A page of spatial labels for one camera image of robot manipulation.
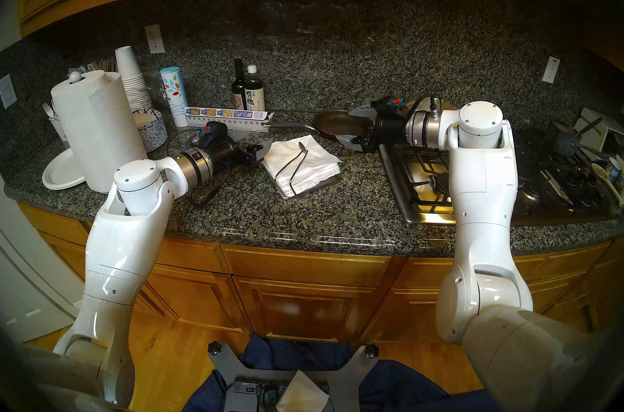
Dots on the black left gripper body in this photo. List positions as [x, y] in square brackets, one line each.
[231, 155]

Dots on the stainless gas cooktop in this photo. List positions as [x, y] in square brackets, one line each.
[424, 182]

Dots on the leaf print cylindrical canister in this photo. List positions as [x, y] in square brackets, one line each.
[174, 94]

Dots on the long white blue wrap box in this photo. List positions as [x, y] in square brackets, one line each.
[234, 119]

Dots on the white paper towel roll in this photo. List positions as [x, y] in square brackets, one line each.
[97, 133]

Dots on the cup of wooden sticks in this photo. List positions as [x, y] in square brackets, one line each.
[102, 66]

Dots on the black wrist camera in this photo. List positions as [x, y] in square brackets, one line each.
[213, 133]
[390, 108]

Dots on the white paper cup stack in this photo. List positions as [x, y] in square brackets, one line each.
[131, 79]

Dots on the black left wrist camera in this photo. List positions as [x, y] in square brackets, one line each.
[213, 133]

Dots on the white cup with forks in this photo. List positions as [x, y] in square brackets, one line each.
[58, 128]

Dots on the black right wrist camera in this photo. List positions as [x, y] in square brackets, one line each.
[390, 108]

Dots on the blue patterned paper bowl stack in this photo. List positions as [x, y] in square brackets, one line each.
[153, 131]

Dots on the dark frying pan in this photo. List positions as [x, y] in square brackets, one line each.
[336, 123]

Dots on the white door panel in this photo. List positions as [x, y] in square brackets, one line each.
[24, 269]

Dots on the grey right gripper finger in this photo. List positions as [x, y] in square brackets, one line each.
[364, 112]
[351, 142]

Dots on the wooden lower cabinets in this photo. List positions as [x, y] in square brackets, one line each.
[302, 304]

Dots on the white blue mug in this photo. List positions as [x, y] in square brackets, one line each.
[614, 170]

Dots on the white napkin stack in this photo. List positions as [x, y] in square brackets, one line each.
[314, 165]

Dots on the grey power box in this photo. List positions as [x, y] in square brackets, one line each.
[241, 399]

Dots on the white paper plate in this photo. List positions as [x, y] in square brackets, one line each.
[61, 172]

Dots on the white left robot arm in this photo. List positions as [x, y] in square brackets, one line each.
[122, 245]

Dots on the white wall outlet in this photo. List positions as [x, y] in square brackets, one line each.
[154, 38]
[551, 70]

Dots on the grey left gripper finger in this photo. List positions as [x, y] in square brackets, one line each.
[258, 153]
[240, 136]

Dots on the white rectangular board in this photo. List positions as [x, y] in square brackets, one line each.
[597, 138]

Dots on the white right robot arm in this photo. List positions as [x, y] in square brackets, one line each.
[482, 196]

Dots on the dark glass wine bottle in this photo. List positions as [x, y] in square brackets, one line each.
[238, 92]

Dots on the patterned ceramic spoon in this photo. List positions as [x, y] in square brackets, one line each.
[600, 171]

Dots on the soy sauce bottle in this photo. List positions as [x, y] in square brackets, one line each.
[254, 94]

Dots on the white light switch plate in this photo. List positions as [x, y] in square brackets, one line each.
[8, 92]

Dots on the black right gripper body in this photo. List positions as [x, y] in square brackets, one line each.
[387, 135]

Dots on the white towel holder knob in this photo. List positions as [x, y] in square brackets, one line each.
[75, 77]

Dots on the white tissue sheet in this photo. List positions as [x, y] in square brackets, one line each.
[302, 396]

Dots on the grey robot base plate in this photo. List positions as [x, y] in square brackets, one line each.
[351, 382]

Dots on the black base knob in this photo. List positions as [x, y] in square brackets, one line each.
[214, 348]
[372, 351]

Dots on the dark blue cloth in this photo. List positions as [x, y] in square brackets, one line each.
[399, 386]

